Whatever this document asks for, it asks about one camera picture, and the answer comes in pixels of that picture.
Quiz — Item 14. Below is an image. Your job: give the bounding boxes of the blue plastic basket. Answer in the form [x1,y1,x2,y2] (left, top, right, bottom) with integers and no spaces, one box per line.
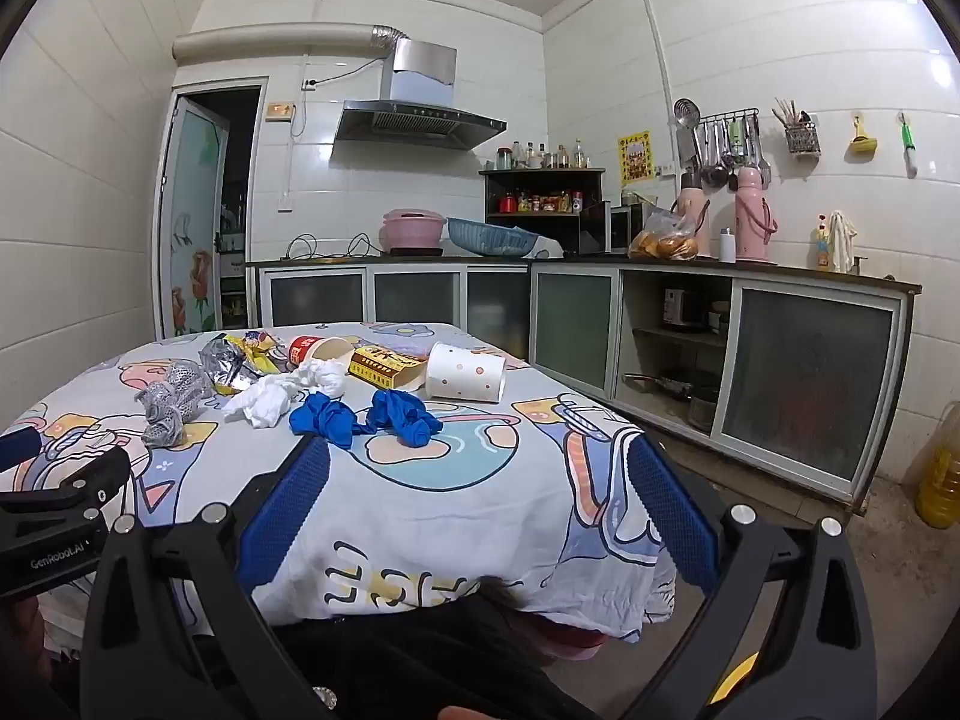
[447,217,538,257]

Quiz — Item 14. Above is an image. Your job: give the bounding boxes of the row of glass condiment bottles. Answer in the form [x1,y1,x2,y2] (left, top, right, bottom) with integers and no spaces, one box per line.
[493,140,595,170]

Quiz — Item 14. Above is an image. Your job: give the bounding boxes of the large cooking oil bottle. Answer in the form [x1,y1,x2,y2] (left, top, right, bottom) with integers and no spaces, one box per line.
[913,400,960,530]

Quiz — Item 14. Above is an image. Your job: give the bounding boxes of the pink thermos flask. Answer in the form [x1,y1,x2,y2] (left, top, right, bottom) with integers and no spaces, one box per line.
[675,168,710,241]
[733,166,780,263]

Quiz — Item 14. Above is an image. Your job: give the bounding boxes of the green handled brush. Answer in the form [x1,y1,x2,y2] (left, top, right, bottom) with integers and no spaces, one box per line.
[898,112,923,178]

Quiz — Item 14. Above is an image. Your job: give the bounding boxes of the electric cooker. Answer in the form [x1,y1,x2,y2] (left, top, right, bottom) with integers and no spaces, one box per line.
[661,286,707,328]

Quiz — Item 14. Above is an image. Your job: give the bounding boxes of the row of spice jars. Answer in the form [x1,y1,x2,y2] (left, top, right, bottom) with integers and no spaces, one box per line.
[500,190,585,215]

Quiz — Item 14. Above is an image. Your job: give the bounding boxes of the pink cooking pot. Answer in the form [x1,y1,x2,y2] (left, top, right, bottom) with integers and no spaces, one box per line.
[380,208,448,257]

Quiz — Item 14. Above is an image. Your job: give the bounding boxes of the blue rubber glove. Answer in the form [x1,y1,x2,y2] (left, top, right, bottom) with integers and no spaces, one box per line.
[289,390,370,448]
[366,388,445,448]

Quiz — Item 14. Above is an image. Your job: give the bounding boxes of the yellow snack wrapper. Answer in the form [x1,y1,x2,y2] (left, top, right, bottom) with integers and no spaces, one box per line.
[223,330,289,395]

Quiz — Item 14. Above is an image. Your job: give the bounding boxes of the dark metal pot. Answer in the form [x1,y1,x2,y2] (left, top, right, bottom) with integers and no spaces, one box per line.
[688,382,722,429]

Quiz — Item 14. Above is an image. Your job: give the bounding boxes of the red paper cup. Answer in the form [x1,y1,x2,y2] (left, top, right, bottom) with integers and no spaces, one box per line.
[285,335,355,374]

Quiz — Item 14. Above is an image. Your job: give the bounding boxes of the black power cables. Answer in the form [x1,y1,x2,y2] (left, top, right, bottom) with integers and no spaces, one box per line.
[288,233,383,260]

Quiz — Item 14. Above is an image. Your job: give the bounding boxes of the yellow wall holder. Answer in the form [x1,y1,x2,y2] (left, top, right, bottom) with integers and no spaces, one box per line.
[847,112,881,161]

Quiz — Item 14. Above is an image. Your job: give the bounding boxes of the dark wooden spice shelf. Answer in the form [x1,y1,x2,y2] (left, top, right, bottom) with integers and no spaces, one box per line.
[480,167,610,256]

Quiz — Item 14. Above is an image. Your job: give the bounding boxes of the white hanging cloth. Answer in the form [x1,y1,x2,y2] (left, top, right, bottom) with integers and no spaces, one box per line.
[827,209,858,273]

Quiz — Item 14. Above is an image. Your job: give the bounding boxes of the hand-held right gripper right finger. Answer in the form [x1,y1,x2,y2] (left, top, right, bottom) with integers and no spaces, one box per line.
[628,435,878,720]

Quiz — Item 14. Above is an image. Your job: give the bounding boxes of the steel range hood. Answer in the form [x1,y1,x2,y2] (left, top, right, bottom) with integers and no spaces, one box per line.
[332,40,509,160]

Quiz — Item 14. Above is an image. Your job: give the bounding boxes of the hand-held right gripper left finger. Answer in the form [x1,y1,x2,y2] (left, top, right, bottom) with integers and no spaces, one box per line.
[79,435,335,720]

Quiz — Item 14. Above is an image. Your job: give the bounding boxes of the grey foam net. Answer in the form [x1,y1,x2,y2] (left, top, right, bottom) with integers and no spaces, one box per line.
[135,360,218,448]

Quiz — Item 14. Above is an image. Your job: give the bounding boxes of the white dotted paper cup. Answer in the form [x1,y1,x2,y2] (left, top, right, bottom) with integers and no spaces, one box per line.
[425,342,508,403]

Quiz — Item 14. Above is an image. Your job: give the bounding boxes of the frying pan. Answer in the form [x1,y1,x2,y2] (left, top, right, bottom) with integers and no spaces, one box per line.
[622,368,695,401]

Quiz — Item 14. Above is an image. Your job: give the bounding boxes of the kitchen cabinet with glass doors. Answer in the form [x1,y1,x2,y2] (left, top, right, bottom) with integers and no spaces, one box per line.
[246,254,923,508]

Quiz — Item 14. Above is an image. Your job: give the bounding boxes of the plastic bag of buns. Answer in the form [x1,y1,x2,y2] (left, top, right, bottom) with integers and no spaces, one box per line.
[628,208,701,263]

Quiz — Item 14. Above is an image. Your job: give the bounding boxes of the silver foil wrapper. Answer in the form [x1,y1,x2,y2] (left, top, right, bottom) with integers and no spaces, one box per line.
[198,334,250,392]

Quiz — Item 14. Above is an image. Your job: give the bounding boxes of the yellow wall poster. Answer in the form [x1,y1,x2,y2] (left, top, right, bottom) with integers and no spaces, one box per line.
[617,130,653,185]

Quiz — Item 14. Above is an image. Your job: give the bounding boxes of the yellow spice box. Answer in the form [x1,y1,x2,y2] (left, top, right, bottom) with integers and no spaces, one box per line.
[348,345,430,392]

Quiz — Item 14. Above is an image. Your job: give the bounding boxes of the exhaust duct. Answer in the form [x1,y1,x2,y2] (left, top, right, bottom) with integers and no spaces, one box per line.
[172,24,410,62]

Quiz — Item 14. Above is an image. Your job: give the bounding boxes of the microwave oven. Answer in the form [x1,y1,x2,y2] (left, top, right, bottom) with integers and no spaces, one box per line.
[608,203,655,253]

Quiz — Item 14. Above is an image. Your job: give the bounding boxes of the metal chopstick holder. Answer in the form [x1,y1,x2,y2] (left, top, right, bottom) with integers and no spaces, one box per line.
[772,97,821,159]

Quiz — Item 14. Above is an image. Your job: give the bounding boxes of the rack of hanging kitchen utensils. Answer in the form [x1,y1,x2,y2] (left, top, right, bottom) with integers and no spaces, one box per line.
[671,97,774,193]

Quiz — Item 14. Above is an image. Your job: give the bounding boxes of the cartoon printed tablecloth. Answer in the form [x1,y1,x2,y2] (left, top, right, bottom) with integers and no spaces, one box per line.
[0,321,680,642]

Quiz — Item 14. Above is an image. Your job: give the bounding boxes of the pink plastic stool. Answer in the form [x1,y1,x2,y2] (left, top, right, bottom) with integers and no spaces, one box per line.
[523,606,610,662]

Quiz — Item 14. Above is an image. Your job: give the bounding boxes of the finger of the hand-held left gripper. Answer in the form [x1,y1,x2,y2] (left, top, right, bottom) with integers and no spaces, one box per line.
[0,426,41,470]

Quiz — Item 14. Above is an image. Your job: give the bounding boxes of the flower printed glass door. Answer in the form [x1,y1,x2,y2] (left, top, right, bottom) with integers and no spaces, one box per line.
[154,86,230,338]

